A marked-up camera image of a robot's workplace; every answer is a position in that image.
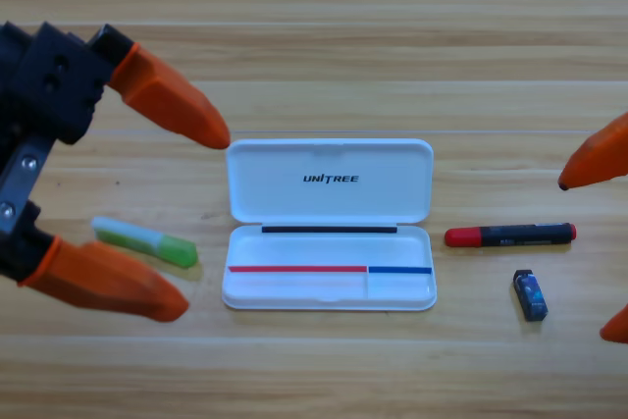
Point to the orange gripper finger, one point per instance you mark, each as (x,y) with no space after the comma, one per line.
(108,281)
(618,330)

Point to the black-tipped orange gripper finger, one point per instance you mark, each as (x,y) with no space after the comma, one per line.
(601,159)

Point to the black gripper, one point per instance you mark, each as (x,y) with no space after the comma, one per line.
(54,90)

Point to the green glue stick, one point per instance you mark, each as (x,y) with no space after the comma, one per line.
(147,242)

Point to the black sleeved eraser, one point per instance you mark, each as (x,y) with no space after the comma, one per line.
(531,297)

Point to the red and black marker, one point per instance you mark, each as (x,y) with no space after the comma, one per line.
(510,235)

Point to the white Unitree pencil case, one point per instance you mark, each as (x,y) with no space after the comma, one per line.
(329,252)

